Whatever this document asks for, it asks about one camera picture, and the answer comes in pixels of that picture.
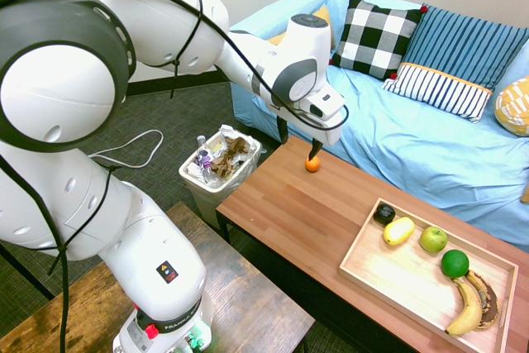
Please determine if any green apple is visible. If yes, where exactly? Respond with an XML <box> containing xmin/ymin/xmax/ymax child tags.
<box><xmin>419</xmin><ymin>226</ymin><xmax>449</xmax><ymax>254</ymax></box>

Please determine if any light blue sofa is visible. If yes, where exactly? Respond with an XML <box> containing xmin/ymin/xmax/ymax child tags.
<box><xmin>229</xmin><ymin>0</ymin><xmax>529</xmax><ymax>253</ymax></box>

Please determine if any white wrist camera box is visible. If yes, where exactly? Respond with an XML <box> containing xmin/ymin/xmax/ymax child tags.
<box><xmin>304</xmin><ymin>83</ymin><xmax>346</xmax><ymax>122</ymax></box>

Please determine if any yellow lemon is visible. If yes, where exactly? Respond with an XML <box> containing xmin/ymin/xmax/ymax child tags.
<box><xmin>383</xmin><ymin>216</ymin><xmax>416</xmax><ymax>246</ymax></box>

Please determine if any yellow white patterned pillow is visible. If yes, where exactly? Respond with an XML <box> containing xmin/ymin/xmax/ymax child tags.
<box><xmin>494</xmin><ymin>75</ymin><xmax>529</xmax><ymax>137</ymax></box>

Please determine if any white trash bin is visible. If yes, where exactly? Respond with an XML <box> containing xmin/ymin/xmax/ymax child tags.
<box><xmin>178</xmin><ymin>123</ymin><xmax>264</xmax><ymax>230</ymax></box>

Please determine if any dark green lime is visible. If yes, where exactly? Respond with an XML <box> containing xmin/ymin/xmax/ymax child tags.
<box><xmin>441</xmin><ymin>249</ymin><xmax>470</xmax><ymax>279</ymax></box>

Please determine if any black white checkered pillow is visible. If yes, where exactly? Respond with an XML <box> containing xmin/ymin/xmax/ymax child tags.
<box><xmin>330</xmin><ymin>0</ymin><xmax>429</xmax><ymax>80</ymax></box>

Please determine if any crumpled brown paper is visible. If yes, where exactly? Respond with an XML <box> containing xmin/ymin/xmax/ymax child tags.
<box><xmin>210</xmin><ymin>136</ymin><xmax>250</xmax><ymax>181</ymax></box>

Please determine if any yellow banana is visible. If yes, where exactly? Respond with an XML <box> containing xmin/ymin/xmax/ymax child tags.
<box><xmin>445</xmin><ymin>276</ymin><xmax>484</xmax><ymax>336</ymax></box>

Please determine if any black avocado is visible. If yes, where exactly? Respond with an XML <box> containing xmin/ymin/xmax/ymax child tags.
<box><xmin>373</xmin><ymin>203</ymin><xmax>397</xmax><ymax>226</ymax></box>

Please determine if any reddish wooden coffee table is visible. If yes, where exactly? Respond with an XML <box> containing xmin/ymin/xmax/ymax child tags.
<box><xmin>215</xmin><ymin>134</ymin><xmax>529</xmax><ymax>353</ymax></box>

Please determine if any navy white striped pillow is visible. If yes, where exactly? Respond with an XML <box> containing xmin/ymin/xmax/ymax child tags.
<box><xmin>380</xmin><ymin>62</ymin><xmax>493</xmax><ymax>124</ymax></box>

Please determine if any white power cable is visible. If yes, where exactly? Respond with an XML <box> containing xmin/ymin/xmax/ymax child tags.
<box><xmin>88</xmin><ymin>128</ymin><xmax>165</xmax><ymax>170</ymax></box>

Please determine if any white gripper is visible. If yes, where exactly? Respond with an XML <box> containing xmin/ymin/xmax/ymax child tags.
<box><xmin>269</xmin><ymin>103</ymin><xmax>346</xmax><ymax>162</ymax></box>

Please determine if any blue striped pillow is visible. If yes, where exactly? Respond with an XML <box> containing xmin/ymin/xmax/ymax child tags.
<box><xmin>403</xmin><ymin>4</ymin><xmax>529</xmax><ymax>92</ymax></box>

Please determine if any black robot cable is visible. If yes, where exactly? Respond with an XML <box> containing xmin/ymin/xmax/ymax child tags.
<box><xmin>0</xmin><ymin>0</ymin><xmax>350</xmax><ymax>353</ymax></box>

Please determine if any light wooden tray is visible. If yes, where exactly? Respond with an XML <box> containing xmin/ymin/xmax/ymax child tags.
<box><xmin>337</xmin><ymin>198</ymin><xmax>520</xmax><ymax>353</ymax></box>

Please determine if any plain yellow pillow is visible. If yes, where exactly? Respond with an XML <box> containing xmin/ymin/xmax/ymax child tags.
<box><xmin>266</xmin><ymin>5</ymin><xmax>334</xmax><ymax>47</ymax></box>

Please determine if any clear plastic bottle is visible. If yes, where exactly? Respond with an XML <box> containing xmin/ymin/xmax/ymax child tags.
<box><xmin>195</xmin><ymin>135</ymin><xmax>217</xmax><ymax>184</ymax></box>

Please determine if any dark rustic wooden table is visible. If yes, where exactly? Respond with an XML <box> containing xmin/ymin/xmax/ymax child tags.
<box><xmin>0</xmin><ymin>202</ymin><xmax>315</xmax><ymax>353</ymax></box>

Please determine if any brown overripe banana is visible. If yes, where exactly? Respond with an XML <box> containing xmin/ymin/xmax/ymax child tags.
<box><xmin>465</xmin><ymin>270</ymin><xmax>500</xmax><ymax>331</ymax></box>

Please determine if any black tripod stand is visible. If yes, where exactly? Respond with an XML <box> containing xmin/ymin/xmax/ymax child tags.
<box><xmin>0</xmin><ymin>242</ymin><xmax>55</xmax><ymax>301</ymax></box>

